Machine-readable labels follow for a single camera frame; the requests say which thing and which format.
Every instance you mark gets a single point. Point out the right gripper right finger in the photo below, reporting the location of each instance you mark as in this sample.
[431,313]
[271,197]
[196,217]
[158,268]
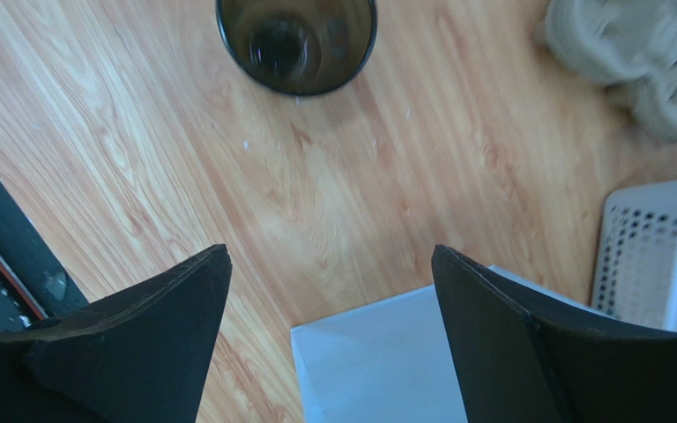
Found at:
[523,356]

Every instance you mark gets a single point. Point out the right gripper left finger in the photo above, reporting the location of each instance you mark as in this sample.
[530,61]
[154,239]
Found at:
[138,355]

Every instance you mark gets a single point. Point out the white paper bag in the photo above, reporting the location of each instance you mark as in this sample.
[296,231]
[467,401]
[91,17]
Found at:
[389,361]

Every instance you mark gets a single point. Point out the brown translucent coffee cup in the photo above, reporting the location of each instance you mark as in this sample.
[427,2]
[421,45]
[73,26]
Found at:
[303,48]

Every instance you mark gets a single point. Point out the white plastic basket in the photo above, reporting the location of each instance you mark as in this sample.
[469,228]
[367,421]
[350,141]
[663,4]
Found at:
[635,280]

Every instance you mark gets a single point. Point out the stacked pulp cup carriers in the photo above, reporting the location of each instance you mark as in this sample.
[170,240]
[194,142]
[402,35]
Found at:
[627,47]

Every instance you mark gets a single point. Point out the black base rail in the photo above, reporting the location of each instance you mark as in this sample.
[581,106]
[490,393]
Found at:
[33,284]

